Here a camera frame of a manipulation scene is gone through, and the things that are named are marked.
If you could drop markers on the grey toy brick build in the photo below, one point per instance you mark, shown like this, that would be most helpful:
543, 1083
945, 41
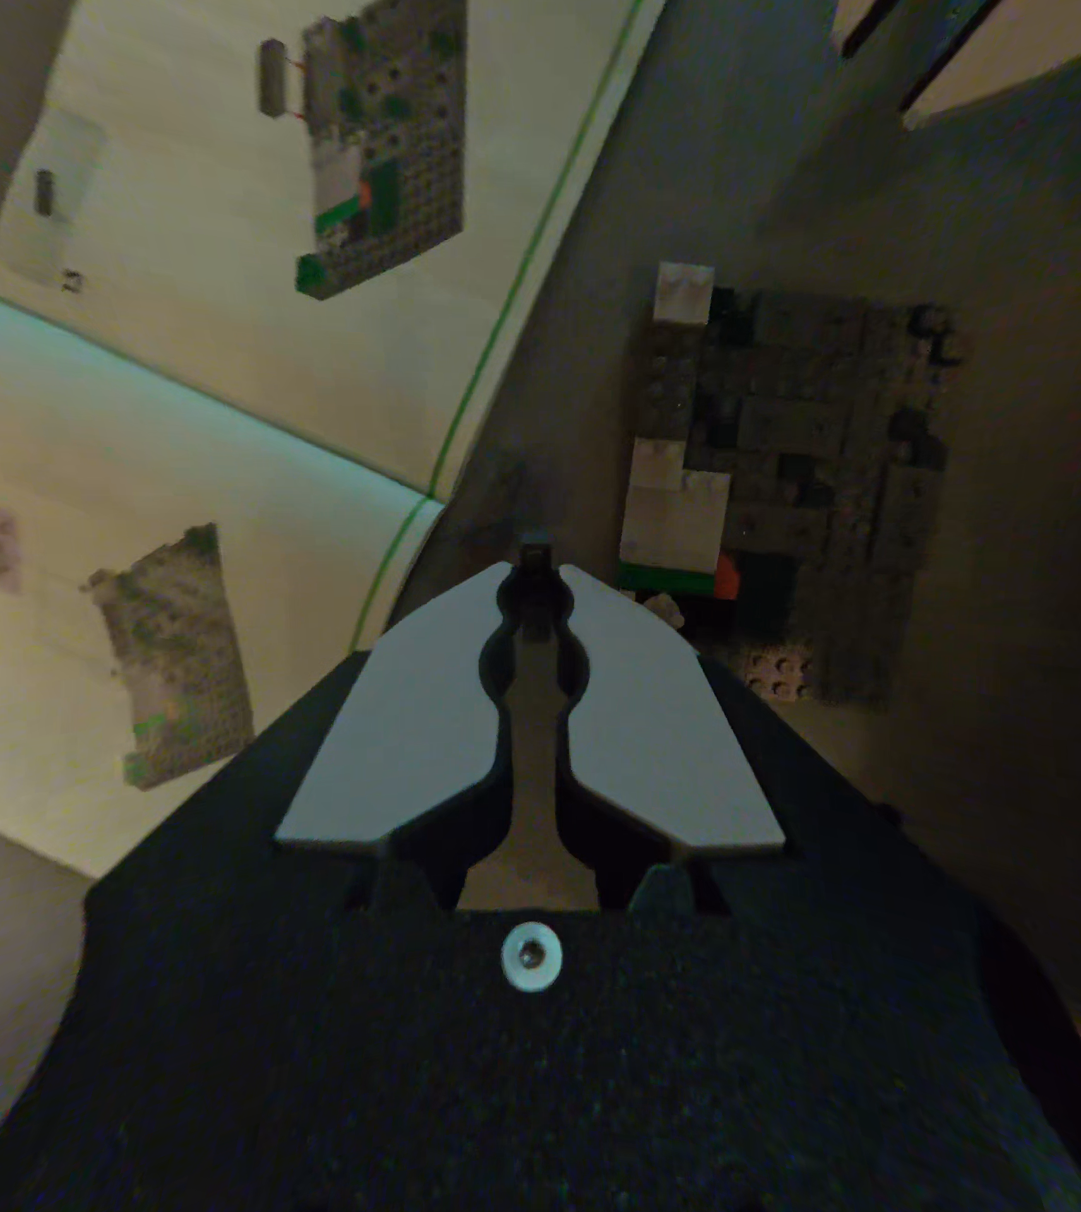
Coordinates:
806, 473

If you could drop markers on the small light grey brick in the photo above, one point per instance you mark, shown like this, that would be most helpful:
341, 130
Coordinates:
685, 295

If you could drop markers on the open instruction booklet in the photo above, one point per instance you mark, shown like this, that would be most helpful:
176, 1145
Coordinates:
171, 378

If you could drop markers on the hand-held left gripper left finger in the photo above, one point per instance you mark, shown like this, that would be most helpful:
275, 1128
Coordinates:
398, 728

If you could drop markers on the grey desk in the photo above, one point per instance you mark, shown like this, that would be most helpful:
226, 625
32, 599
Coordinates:
1023, 473

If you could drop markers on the small dark grey brick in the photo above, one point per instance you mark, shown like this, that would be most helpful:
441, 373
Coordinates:
536, 587

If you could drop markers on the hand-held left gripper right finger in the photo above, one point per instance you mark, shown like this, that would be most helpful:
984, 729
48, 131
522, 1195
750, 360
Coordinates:
673, 738

